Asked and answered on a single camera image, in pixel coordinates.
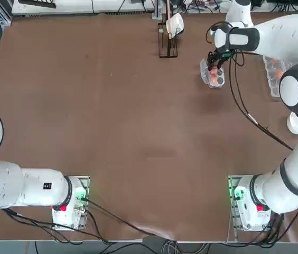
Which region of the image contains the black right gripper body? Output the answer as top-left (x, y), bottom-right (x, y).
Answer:
top-left (207, 51), bottom-right (230, 63)

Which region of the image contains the clear four-slot egg tray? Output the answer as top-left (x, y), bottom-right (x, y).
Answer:
top-left (200, 58), bottom-right (226, 89)

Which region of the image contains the transparent twelve-slot egg tray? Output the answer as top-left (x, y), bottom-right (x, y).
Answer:
top-left (263, 56), bottom-right (291, 103)

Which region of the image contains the cream white bowl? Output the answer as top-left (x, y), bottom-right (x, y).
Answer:
top-left (286, 111), bottom-right (298, 134)

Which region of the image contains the dark ridged adapter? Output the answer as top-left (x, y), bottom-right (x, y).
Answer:
top-left (18, 0), bottom-right (58, 8)

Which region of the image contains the black wire cup rack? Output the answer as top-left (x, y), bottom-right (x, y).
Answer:
top-left (157, 0), bottom-right (179, 59)

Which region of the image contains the aluminium frame post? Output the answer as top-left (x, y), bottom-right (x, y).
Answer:
top-left (151, 0), bottom-right (165, 20)

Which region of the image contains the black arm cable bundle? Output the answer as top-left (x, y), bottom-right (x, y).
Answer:
top-left (205, 21), bottom-right (295, 151)

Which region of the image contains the black base cable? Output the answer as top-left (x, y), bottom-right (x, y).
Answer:
top-left (84, 198), bottom-right (178, 241)

